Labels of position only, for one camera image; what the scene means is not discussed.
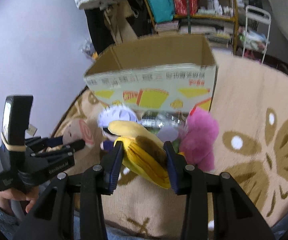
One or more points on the wooden shelf unit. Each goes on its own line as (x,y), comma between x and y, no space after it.
(216,19)

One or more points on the beige patterned rug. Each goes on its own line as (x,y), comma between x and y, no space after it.
(250,105)

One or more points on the yellow banana plush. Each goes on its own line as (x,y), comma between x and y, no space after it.
(143,152)

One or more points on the printed cardboard box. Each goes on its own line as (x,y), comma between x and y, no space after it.
(172,73)

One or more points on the white wall outlet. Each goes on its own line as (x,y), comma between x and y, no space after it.
(31,130)

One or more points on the purple-haired doll plush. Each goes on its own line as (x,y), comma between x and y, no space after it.
(109,114)

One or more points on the teal package on shelf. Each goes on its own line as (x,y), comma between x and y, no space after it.
(162,10)

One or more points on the white utility cart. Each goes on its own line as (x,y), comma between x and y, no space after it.
(254,35)

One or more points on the pink bear plush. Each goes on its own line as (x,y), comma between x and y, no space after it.
(197,144)

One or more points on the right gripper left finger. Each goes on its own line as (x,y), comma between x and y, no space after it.
(101,179)

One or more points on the pink swirl round plush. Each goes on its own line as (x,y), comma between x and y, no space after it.
(77,130)

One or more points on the stack of books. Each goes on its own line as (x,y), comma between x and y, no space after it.
(167,26)

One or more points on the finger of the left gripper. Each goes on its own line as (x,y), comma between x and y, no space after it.
(38,142)
(69,148)

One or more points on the phone mounted on gripper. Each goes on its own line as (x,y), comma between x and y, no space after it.
(15,122)

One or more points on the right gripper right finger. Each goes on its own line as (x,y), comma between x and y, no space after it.
(186,179)

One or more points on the person's left hand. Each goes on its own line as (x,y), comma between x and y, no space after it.
(13,194)

